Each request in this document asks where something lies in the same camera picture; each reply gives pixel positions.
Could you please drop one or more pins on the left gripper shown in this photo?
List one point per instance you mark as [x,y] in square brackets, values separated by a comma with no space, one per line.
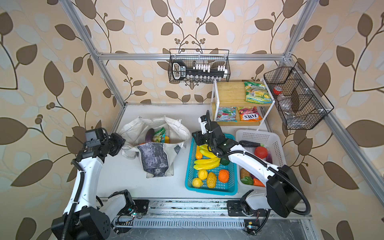
[119,140]

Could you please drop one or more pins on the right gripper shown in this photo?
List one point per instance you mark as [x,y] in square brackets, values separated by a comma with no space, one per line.
[198,138]

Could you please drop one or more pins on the purple eggplant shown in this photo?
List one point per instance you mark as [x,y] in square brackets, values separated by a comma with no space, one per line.
[149,135]

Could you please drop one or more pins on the green snack bag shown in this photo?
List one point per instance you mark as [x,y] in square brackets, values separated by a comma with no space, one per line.
[257,93]
[159,136]

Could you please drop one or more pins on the cream canvas grocery bag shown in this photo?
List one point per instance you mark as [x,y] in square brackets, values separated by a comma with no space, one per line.
[156,159]

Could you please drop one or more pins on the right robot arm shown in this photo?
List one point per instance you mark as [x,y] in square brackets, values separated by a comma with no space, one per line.
[283,195]

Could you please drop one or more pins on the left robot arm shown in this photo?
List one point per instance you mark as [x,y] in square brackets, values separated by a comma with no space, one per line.
[82,219]

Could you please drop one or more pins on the lower teal snack bag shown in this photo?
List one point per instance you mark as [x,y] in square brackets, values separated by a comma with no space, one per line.
[226,114]

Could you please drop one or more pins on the orange Fox's candy bag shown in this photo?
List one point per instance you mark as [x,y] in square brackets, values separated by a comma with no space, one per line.
[249,114]

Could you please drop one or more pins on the upper banana bunch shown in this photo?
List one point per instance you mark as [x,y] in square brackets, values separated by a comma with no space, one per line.
[205,151]

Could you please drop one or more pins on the banana bunch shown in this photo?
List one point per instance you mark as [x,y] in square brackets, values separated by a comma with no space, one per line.
[206,164]
[205,151]

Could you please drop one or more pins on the lower banana bunch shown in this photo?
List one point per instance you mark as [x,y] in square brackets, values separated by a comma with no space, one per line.
[206,164]

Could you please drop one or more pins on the teal plastic basket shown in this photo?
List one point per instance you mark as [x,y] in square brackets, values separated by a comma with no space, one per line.
[230,188]

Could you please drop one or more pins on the yellow lemon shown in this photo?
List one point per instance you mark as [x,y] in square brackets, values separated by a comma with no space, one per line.
[202,174]

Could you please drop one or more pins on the orange tangerine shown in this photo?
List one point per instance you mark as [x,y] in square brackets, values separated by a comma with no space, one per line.
[223,176]

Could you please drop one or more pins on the yellow corn cob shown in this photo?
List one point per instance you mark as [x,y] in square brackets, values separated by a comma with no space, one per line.
[211,180]

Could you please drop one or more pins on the yellow round fruit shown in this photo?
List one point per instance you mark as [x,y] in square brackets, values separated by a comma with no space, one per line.
[197,183]

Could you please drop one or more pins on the red tomato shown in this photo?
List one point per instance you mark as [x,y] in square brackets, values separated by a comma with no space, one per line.
[261,152]

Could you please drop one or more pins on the white plastic basket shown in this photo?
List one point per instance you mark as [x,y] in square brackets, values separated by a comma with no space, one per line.
[270,141]

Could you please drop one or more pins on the orange carrot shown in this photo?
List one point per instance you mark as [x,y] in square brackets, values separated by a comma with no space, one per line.
[258,183]

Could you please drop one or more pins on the plastic bottle red cap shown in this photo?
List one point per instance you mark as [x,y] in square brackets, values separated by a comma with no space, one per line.
[285,102]

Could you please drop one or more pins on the white wire shelf rack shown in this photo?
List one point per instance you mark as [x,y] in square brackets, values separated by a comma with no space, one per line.
[233,94]

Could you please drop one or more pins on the black wire basket back wall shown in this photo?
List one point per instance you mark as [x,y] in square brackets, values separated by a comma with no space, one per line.
[200,55]

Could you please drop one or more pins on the black wire basket wall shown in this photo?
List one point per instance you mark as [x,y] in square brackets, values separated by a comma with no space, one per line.
[310,105]
[200,55]

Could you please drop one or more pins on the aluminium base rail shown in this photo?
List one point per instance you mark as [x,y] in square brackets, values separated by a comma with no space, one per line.
[191,214]

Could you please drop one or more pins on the black wire basket right wall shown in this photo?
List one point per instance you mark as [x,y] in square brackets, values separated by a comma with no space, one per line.
[310,105]

